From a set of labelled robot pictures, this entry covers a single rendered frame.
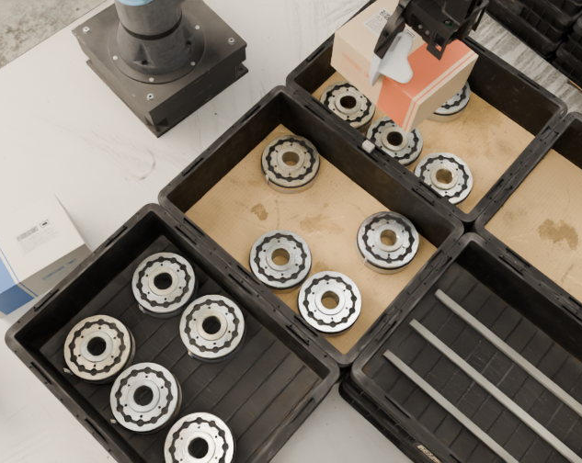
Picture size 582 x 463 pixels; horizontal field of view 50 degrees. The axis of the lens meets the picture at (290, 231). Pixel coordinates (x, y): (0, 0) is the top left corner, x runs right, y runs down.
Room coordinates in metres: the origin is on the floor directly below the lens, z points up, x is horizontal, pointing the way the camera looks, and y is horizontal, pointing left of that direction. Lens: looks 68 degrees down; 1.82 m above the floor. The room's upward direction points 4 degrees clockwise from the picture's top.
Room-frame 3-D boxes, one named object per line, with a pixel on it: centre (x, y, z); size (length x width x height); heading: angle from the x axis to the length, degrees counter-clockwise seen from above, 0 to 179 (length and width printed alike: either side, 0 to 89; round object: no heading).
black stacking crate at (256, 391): (0.16, 0.16, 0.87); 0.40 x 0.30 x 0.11; 51
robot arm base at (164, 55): (0.79, 0.29, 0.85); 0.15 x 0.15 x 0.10
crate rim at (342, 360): (0.39, -0.03, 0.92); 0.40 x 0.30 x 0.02; 51
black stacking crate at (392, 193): (0.39, -0.03, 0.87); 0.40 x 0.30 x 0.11; 51
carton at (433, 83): (0.57, -0.14, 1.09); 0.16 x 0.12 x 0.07; 46
